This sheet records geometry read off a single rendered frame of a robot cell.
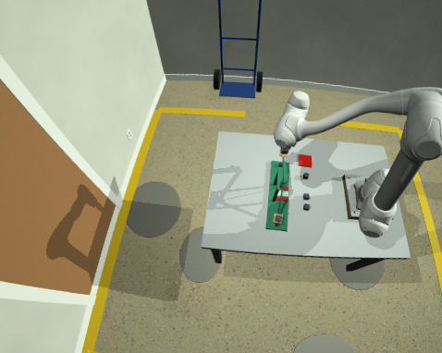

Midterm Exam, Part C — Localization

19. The flat red square plate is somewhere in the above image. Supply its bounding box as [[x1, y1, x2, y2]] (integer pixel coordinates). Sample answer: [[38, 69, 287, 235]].
[[299, 154, 312, 167]]

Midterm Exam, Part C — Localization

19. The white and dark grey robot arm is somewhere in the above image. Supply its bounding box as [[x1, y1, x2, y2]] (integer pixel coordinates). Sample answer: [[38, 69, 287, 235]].
[[274, 87, 442, 237]]

